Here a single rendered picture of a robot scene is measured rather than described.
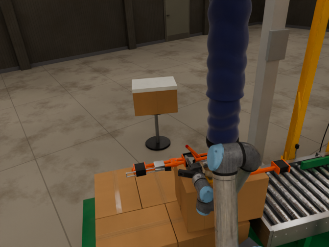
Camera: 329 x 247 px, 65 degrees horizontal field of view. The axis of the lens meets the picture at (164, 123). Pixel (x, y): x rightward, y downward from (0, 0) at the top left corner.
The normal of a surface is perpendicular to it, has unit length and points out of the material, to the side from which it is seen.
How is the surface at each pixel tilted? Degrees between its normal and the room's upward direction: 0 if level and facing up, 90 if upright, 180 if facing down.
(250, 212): 90
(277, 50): 90
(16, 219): 0
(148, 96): 90
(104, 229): 0
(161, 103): 90
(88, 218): 0
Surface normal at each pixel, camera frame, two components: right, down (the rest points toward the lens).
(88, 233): -0.05, -0.87
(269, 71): 0.25, 0.46
